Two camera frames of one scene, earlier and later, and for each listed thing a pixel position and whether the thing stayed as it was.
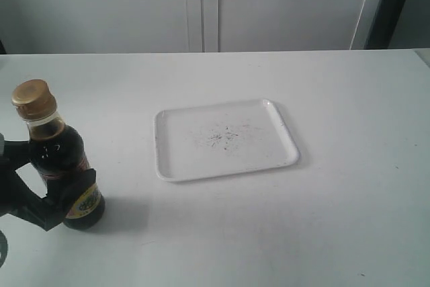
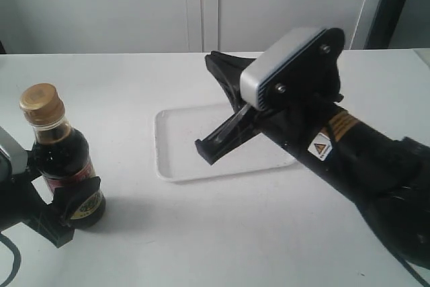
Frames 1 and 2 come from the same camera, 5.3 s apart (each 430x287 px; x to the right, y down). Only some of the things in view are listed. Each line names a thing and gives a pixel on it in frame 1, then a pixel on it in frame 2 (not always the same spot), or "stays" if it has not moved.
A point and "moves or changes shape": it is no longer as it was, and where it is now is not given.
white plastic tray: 209,140 stays
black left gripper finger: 15,153 -> 33,167
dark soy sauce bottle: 59,153 moves or changes shape
